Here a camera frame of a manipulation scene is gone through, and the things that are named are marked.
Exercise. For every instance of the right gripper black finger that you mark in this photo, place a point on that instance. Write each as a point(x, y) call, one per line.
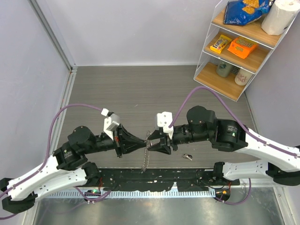
point(156, 134)
point(161, 147)

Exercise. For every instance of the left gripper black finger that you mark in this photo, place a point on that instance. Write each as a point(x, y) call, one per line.
point(129, 147)
point(128, 136)

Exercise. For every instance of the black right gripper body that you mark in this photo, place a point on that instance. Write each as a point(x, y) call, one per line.
point(173, 142)

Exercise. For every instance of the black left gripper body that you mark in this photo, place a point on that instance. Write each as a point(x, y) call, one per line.
point(118, 139)

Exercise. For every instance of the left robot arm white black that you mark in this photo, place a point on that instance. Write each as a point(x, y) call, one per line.
point(66, 167)

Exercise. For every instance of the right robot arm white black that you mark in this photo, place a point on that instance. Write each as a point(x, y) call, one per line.
point(275, 161)

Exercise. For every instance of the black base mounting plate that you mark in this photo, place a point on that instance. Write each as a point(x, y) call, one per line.
point(159, 180)

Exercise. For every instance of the grey green cup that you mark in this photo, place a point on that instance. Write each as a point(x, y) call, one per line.
point(223, 68)

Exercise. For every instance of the white printed cup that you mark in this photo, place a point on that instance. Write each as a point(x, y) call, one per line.
point(242, 77)

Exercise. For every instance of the yellow candy bag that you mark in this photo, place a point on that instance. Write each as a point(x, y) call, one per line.
point(220, 44)

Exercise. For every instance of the orange candy bag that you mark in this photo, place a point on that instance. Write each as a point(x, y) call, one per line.
point(242, 47)

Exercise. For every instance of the blue chips bag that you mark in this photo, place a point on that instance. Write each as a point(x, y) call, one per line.
point(243, 12)

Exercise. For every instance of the white paper towel roll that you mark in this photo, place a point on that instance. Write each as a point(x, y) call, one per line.
point(281, 13)

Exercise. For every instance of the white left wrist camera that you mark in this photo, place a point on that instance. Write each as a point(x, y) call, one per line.
point(111, 122)

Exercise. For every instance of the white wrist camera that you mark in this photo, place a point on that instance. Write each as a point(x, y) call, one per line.
point(163, 120)
point(111, 122)

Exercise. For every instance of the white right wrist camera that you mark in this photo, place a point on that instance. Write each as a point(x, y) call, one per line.
point(163, 120)

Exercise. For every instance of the aluminium cable duct rail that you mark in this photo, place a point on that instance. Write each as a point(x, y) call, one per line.
point(173, 193)

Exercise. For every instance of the white wire wooden shelf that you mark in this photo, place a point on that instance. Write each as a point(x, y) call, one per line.
point(206, 74)

